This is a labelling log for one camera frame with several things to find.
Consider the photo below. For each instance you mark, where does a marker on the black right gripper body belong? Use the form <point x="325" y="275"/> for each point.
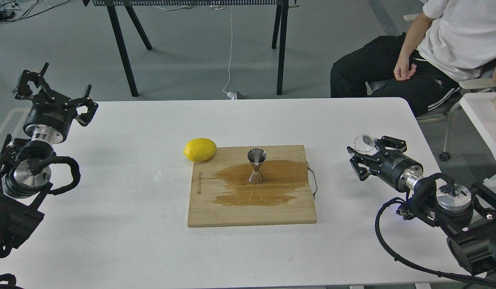
<point x="397" y="170"/>

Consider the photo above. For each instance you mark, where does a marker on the yellow lemon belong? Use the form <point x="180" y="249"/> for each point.
<point x="199" y="149"/>

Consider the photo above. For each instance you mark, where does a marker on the white side table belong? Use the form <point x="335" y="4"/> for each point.
<point x="481" y="112"/>

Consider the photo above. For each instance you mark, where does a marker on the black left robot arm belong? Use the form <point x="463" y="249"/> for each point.
<point x="30" y="170"/>

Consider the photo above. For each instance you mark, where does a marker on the steel jigger measuring cup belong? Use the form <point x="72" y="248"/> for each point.
<point x="256" y="157"/>

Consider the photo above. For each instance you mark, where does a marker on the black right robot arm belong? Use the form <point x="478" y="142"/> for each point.
<point x="466" y="215"/>

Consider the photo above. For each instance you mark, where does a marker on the office chair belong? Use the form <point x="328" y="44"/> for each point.
<point x="447" y="110"/>

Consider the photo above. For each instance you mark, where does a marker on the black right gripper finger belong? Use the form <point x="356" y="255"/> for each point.
<point x="387" y="146"/>
<point x="363" y="165"/>

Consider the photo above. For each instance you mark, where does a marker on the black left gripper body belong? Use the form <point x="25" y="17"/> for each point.
<point x="50" y="111"/>

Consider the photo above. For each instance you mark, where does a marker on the seated person white shirt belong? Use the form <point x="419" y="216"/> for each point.
<point x="449" y="42"/>

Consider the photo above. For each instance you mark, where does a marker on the clear glass cup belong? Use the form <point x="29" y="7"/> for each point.
<point x="364" y="143"/>

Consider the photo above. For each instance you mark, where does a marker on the wooden cutting board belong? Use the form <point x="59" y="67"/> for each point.
<point x="221" y="194"/>

